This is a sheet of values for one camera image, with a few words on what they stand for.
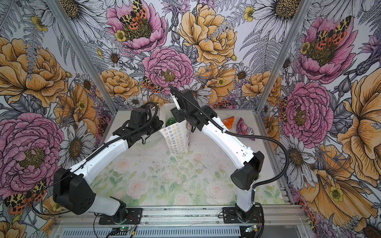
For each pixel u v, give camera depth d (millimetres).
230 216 731
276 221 745
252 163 455
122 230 707
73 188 415
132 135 579
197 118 498
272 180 471
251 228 715
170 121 985
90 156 471
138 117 610
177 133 832
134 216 739
